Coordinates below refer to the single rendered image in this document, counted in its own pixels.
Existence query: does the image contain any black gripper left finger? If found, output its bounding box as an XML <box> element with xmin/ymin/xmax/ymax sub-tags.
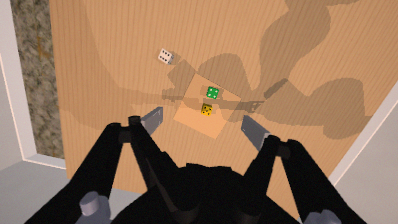
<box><xmin>24</xmin><ymin>106</ymin><xmax>201</xmax><ymax>224</ymax></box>

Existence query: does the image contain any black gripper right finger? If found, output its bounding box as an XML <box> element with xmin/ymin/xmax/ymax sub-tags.
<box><xmin>229</xmin><ymin>115</ymin><xmax>367</xmax><ymax>224</ymax></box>

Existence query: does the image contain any white die with black pips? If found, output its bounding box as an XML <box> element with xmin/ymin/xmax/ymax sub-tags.
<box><xmin>158</xmin><ymin>48</ymin><xmax>174</xmax><ymax>65</ymax></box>

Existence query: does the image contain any yellow die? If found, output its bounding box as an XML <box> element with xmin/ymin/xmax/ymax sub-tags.
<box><xmin>201</xmin><ymin>103</ymin><xmax>213</xmax><ymax>116</ymax></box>

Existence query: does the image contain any orange flat mat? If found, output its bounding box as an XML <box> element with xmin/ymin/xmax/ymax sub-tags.
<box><xmin>173</xmin><ymin>73</ymin><xmax>242</xmax><ymax>139</ymax></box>

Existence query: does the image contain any green die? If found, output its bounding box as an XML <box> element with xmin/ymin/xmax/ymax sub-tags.
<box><xmin>206</xmin><ymin>87</ymin><xmax>219</xmax><ymax>99</ymax></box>

